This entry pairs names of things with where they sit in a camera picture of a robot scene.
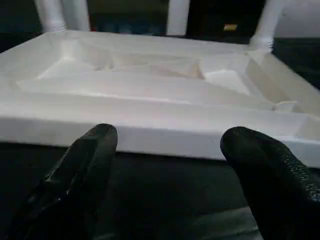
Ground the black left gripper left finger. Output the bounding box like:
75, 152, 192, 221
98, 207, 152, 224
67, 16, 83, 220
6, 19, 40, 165
9, 123, 119, 240

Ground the black work mat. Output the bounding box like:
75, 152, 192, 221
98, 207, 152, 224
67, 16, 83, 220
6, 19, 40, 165
0, 31, 320, 240

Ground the white flat panel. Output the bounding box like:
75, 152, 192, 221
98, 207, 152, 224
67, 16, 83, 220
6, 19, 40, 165
274, 0, 320, 39

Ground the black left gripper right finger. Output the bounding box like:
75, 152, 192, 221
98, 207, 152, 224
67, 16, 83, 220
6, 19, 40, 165
220, 126, 320, 240

